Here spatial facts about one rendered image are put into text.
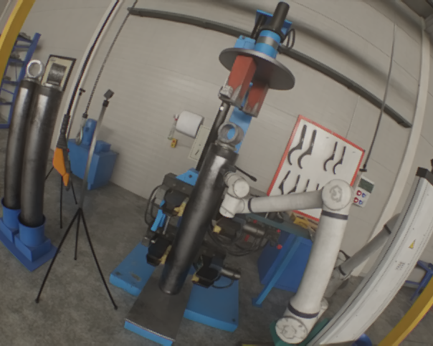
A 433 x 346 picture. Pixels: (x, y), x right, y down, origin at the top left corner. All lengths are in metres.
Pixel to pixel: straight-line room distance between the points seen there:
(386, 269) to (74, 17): 6.54
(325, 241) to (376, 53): 4.46
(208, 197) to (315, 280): 0.89
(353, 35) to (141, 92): 4.27
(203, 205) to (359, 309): 1.14
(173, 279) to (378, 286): 1.45
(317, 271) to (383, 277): 0.37
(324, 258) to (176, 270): 1.19
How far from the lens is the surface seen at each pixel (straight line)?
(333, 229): 0.83
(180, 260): 1.66
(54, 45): 6.16
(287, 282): 2.98
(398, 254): 1.07
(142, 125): 3.81
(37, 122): 1.66
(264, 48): 1.55
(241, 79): 1.27
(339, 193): 0.81
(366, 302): 1.16
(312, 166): 3.67
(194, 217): 1.47
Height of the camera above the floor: 1.53
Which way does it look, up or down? 10 degrees down
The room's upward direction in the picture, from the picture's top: 22 degrees clockwise
